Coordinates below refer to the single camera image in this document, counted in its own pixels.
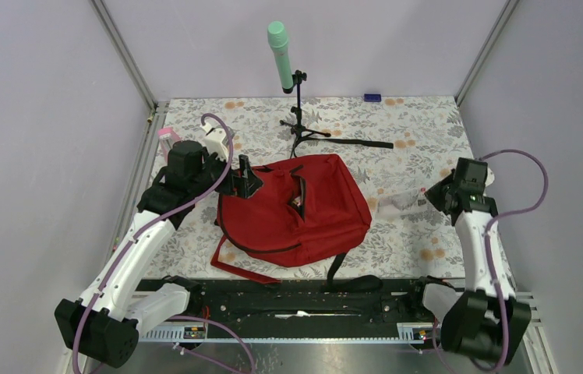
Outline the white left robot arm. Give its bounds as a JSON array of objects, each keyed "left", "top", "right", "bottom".
[{"left": 55, "top": 140, "right": 263, "bottom": 373}]

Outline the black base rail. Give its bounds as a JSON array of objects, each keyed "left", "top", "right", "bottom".
[{"left": 141, "top": 278, "right": 434, "bottom": 344}]

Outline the clear plastic pouch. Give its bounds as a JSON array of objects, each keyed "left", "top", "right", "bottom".
[{"left": 375, "top": 188, "right": 428, "bottom": 219}]

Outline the pink metronome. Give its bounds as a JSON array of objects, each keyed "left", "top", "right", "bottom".
[{"left": 157, "top": 127, "right": 181, "bottom": 162}]

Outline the mint green microphone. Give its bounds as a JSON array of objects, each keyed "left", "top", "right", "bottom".
[{"left": 267, "top": 20, "right": 295, "bottom": 94}]

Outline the red student backpack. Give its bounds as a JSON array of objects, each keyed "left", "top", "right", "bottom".
[{"left": 215, "top": 153, "right": 383, "bottom": 292}]

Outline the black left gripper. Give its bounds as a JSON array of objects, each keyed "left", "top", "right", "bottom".
[{"left": 190, "top": 146, "right": 263, "bottom": 199}]

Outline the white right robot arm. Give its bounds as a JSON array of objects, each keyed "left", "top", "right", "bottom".
[{"left": 408, "top": 157, "right": 532, "bottom": 369}]

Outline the black mini tripod stand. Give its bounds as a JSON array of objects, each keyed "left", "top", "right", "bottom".
[{"left": 280, "top": 70, "right": 331, "bottom": 158}]

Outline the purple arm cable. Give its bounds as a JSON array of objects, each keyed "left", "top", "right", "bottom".
[
  {"left": 72, "top": 113, "right": 256, "bottom": 374},
  {"left": 430, "top": 150, "right": 551, "bottom": 374}
]

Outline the small blue block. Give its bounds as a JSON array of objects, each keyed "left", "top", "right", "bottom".
[{"left": 363, "top": 93, "right": 382, "bottom": 102}]

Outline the pink capped marker set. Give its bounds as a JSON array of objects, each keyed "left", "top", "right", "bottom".
[{"left": 291, "top": 196, "right": 302, "bottom": 209}]

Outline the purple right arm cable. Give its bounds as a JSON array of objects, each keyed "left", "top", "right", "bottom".
[{"left": 430, "top": 150, "right": 551, "bottom": 374}]

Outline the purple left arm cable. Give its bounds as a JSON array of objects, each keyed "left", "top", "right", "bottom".
[{"left": 72, "top": 113, "right": 256, "bottom": 374}]

